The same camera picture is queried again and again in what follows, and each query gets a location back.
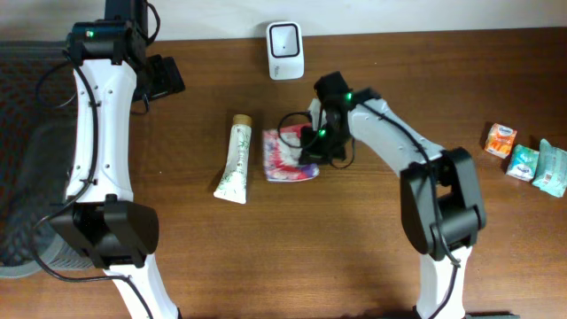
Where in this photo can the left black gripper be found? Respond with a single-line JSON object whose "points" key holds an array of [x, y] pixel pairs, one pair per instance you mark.
{"points": [[168, 76]]}

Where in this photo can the orange small tissue pack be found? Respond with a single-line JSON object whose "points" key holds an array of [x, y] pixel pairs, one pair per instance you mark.
{"points": [[500, 140]]}

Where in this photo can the mint green wipes pack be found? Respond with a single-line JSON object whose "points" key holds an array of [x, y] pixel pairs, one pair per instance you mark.
{"points": [[550, 174]]}

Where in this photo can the teal small tissue pack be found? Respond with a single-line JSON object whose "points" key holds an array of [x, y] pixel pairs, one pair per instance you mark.
{"points": [[523, 163]]}

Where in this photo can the grey plastic mesh basket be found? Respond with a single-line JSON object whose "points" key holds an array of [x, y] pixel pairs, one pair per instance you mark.
{"points": [[38, 131]]}

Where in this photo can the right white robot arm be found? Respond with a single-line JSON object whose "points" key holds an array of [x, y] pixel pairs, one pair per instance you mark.
{"points": [[441, 206]]}

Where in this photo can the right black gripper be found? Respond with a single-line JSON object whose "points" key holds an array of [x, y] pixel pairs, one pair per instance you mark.
{"points": [[308, 153]]}

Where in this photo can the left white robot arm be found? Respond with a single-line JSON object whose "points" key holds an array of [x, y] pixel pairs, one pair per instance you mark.
{"points": [[100, 219]]}

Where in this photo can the white bamboo print tube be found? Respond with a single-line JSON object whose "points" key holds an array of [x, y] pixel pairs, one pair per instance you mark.
{"points": [[232, 186]]}

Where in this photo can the red purple tissue pack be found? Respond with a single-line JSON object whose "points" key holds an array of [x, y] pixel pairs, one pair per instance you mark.
{"points": [[280, 161]]}

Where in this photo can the white barcode scanner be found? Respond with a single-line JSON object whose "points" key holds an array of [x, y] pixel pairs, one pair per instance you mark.
{"points": [[285, 51]]}

